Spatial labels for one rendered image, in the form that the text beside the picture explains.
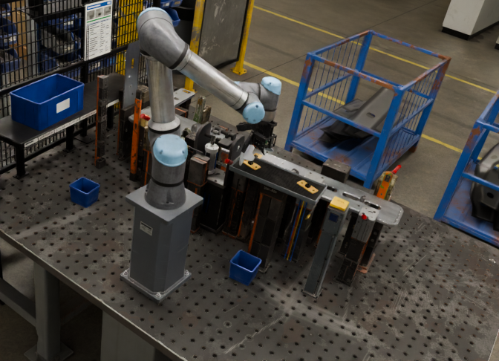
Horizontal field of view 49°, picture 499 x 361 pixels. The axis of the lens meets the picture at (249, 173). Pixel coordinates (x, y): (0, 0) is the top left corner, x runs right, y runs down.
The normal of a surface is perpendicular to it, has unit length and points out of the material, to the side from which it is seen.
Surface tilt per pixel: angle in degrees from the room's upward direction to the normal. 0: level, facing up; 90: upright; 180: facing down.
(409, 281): 0
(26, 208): 0
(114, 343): 90
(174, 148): 7
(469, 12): 90
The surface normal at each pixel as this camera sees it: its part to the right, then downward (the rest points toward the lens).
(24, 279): 0.18, -0.83
